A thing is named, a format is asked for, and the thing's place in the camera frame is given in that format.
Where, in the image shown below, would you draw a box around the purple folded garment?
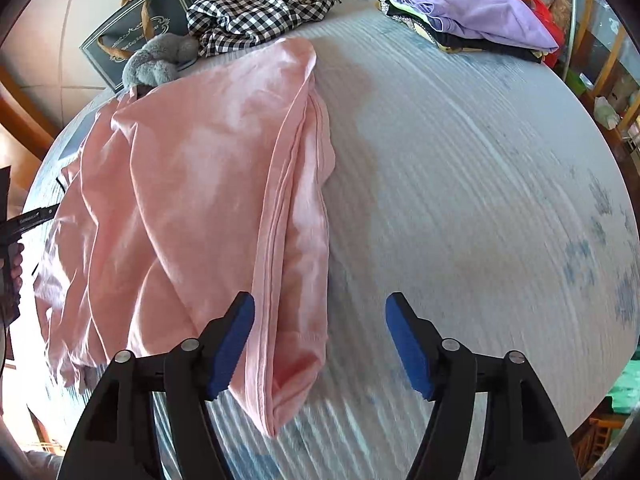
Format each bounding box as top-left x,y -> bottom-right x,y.
372,0 -> 560,53

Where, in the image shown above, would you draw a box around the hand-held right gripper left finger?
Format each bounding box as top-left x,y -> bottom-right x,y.
57,291 -> 257,480

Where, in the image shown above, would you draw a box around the dark gift bag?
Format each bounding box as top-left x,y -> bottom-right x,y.
79,0 -> 201,93

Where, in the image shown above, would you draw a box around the wooden framed glass shelf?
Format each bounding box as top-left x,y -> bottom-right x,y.
565,0 -> 640,161

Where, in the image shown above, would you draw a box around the teal pole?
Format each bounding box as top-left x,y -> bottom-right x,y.
562,0 -> 581,81

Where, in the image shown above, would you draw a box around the grey plush toy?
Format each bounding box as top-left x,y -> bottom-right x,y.
121,33 -> 201,92

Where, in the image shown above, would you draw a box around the pink printed t-shirt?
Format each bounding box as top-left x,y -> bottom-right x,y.
32,37 -> 337,438

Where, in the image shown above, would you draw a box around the red handbag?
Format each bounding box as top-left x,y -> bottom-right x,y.
507,0 -> 561,68

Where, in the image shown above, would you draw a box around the black white checked garment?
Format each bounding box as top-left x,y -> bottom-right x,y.
186,0 -> 345,58

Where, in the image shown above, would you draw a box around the person's left hand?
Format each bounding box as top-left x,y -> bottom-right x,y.
9,242 -> 24,293

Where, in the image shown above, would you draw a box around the striped light bed sheet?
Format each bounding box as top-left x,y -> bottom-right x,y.
20,0 -> 640,480

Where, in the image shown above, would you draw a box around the white plastic bag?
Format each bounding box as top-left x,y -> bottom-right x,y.
595,95 -> 621,128

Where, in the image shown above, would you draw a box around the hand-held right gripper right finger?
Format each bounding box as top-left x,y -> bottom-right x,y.
385,292 -> 583,480

